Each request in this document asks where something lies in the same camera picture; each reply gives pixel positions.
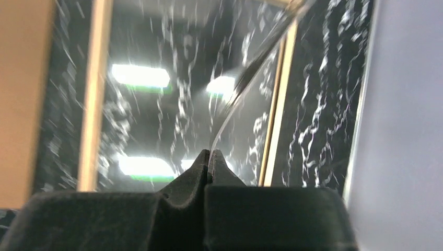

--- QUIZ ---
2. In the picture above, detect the mountain landscape photo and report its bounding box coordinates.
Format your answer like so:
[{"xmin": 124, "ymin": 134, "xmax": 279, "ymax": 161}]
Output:
[{"xmin": 209, "ymin": 1, "xmax": 315, "ymax": 152}]

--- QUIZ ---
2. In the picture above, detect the wooden picture frame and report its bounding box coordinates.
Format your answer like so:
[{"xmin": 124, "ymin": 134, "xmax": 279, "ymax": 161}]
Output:
[{"xmin": 77, "ymin": 1, "xmax": 296, "ymax": 192}]

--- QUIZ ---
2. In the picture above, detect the brown cardboard backing board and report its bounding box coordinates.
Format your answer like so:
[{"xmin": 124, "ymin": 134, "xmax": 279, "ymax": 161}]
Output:
[{"xmin": 1, "ymin": 1, "xmax": 55, "ymax": 209}]

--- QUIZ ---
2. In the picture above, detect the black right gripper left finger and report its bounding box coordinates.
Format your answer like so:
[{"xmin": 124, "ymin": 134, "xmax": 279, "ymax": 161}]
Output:
[{"xmin": 1, "ymin": 150, "xmax": 209, "ymax": 250}]

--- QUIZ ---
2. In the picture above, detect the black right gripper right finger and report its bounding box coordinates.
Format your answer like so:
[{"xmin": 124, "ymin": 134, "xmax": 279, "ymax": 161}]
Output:
[{"xmin": 204, "ymin": 150, "xmax": 358, "ymax": 250}]

